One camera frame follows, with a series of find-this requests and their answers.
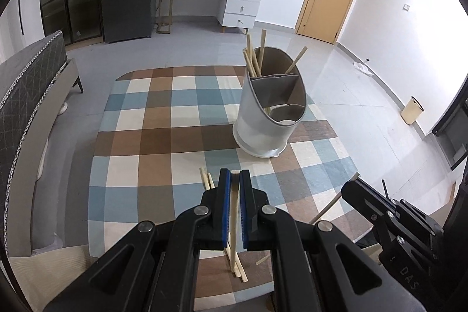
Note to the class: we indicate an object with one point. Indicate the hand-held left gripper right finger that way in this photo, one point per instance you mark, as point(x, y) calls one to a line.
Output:
point(245, 213)

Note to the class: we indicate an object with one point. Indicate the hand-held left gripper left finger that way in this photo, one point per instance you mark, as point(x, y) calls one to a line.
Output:
point(225, 213)

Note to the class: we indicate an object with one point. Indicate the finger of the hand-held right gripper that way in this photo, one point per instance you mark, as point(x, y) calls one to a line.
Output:
point(369, 198)

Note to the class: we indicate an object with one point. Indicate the long beige chopstick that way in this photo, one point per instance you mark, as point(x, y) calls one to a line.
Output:
point(298, 58)
point(263, 41)
point(203, 174)
point(211, 180)
point(329, 205)
point(247, 58)
point(250, 49)
point(234, 195)

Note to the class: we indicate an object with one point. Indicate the grey white utensil holder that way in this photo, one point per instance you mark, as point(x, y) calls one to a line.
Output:
point(252, 122)

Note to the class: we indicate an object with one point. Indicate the checkered blue brown rug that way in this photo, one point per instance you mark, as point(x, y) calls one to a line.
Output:
point(161, 158)

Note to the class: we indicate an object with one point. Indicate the beige waste bin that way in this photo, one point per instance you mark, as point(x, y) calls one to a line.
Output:
point(412, 111)

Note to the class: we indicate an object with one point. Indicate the dark low cabinet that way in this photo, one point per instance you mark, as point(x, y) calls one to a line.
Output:
point(453, 129)

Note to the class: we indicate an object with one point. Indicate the white crumpled cloth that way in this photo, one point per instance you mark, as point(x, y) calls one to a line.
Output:
point(362, 68)

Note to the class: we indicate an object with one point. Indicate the white plastic bag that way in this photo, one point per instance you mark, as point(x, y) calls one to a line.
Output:
point(47, 244)

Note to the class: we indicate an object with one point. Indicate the beige textured cloth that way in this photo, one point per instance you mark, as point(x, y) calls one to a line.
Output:
point(47, 268)

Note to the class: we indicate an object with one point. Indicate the white slipper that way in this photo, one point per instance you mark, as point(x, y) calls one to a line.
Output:
point(42, 158)
point(64, 107)

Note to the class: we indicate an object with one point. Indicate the grey quilted bed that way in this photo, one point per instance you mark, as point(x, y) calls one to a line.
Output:
point(22, 96)

